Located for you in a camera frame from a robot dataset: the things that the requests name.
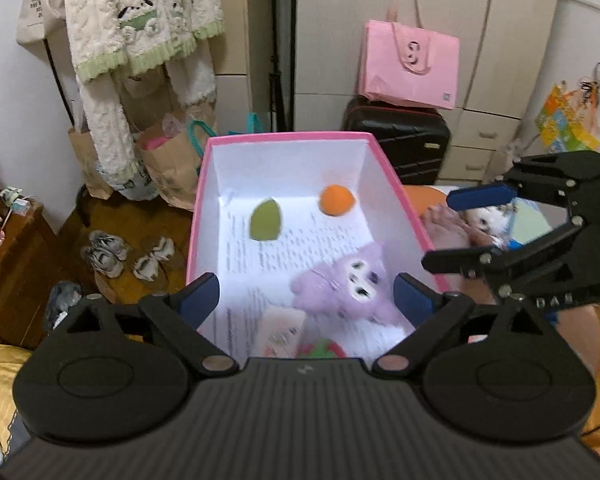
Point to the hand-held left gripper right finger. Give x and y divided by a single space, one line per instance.
412 300

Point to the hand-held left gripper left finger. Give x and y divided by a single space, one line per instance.
200 297

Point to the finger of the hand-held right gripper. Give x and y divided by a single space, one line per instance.
480 197
460 261

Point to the white plush toy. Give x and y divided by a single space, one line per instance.
485 220

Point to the purple plush toy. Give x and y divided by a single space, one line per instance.
340 285

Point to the green makeup sponge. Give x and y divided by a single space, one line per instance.
266 220

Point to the red fluffy puff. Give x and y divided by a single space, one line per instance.
315 350

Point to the orange makeup sponge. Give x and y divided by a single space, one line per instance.
336 201

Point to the pink cardboard box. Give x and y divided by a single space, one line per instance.
290 160

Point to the floral scrunchie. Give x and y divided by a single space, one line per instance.
445 227

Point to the patchwork tablecloth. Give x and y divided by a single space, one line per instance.
530 222

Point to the striped slipper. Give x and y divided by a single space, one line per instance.
147 266
165 250

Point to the black suitcase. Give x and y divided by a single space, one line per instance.
395 145

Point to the grey sneaker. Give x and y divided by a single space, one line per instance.
110 242
102 262

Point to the printed paper sheet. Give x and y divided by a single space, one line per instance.
290 245

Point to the colourful paper bag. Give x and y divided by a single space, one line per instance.
562 120

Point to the grey plastic bag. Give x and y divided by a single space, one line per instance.
62 302

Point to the pink tote bag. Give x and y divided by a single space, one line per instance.
405 75

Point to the wooden nightstand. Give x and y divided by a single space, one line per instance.
25 270

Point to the beige wardrobe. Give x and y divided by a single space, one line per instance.
490 10

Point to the yellow blanket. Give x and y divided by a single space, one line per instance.
0 375

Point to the black coat rack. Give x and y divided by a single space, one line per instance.
62 92

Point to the beige canvas tote bag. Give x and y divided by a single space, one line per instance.
37 15

